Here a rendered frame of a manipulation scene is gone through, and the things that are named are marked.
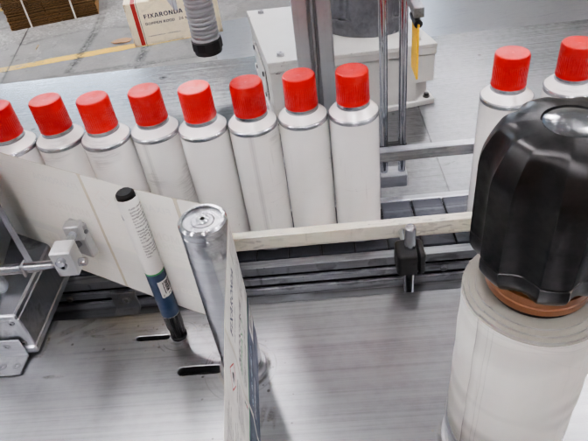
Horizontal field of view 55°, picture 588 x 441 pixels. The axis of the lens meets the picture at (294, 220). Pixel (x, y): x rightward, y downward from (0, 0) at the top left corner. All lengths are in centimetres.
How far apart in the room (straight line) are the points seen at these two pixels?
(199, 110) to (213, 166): 6
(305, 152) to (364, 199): 9
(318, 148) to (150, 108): 17
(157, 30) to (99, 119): 50
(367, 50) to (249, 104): 42
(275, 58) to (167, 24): 24
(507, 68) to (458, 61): 60
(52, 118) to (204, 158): 16
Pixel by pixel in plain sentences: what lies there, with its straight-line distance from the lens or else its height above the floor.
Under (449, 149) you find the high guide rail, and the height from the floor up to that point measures 96.
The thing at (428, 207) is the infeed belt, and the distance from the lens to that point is 71.
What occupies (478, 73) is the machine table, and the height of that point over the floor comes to 83.
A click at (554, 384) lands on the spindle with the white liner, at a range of 38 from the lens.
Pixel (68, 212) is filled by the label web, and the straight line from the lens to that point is 59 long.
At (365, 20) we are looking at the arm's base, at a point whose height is 97.
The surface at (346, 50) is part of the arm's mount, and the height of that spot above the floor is 95.
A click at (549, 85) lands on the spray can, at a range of 63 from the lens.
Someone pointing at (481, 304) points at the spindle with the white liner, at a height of 107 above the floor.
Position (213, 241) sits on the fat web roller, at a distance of 42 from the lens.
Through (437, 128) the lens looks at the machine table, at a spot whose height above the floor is 83.
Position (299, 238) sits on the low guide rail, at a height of 91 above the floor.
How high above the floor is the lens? 133
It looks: 40 degrees down
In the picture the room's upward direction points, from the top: 8 degrees counter-clockwise
